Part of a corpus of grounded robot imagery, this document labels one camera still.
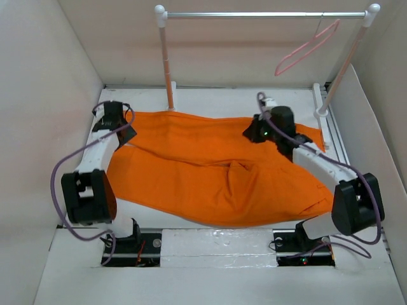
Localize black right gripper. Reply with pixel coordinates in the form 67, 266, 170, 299
242, 113, 281, 143

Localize orange trousers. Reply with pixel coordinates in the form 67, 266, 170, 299
107, 112, 333, 227

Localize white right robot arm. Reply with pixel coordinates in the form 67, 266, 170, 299
243, 105, 385, 250

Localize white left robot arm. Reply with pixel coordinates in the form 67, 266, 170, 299
61, 100, 142, 252

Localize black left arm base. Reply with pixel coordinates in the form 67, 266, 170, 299
101, 231, 162, 268

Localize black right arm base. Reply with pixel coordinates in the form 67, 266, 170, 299
268, 222, 335, 267

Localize pink clothes hanger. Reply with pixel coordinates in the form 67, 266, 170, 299
274, 14, 340, 76

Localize white clothes rack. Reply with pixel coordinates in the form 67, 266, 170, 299
155, 3, 381, 149

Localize white foam block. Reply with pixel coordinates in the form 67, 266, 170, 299
160, 228, 277, 269

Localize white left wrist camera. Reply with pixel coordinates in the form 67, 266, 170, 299
92, 105, 104, 121

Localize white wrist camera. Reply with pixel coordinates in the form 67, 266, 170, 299
92, 105, 104, 121
261, 97, 278, 111

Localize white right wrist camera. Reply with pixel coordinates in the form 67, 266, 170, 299
261, 97, 278, 111

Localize aluminium side rail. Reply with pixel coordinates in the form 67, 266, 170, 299
321, 83, 360, 191

